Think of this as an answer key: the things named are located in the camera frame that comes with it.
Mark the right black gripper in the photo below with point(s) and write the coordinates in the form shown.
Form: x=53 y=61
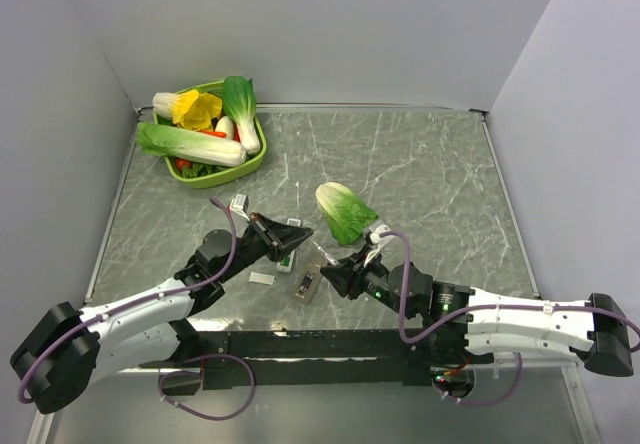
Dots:
x=341 y=276

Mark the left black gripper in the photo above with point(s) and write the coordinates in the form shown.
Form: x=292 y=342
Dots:
x=278 y=238

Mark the clear handled screwdriver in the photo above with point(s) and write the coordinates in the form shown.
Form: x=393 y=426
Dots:
x=329 y=258

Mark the long white remote control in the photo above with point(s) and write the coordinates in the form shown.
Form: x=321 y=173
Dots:
x=286 y=264

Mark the white universal AC remote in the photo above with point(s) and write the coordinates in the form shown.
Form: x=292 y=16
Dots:
x=309 y=281

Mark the white battery cover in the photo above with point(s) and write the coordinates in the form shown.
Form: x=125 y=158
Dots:
x=261 y=278

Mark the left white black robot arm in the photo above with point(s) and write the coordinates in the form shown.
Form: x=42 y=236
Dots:
x=71 y=348

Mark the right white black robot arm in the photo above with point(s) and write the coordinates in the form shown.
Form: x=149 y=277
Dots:
x=457 y=323

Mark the green napa cabbage half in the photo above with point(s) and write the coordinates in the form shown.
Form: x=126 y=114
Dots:
x=346 y=213

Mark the green plastic basket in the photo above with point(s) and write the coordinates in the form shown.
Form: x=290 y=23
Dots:
x=201 y=176

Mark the red chili pepper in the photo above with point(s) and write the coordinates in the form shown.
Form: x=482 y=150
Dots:
x=214 y=133

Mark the white radish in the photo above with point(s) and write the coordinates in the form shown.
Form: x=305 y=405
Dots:
x=226 y=126

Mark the long green white cabbage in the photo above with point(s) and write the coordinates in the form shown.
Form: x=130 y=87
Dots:
x=167 y=141

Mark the green white bok choy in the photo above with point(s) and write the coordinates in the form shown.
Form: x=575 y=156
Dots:
x=239 y=103

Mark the yellow leafed cabbage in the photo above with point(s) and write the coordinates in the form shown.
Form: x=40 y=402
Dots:
x=191 y=110

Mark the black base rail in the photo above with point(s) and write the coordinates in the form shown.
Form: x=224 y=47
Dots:
x=308 y=357

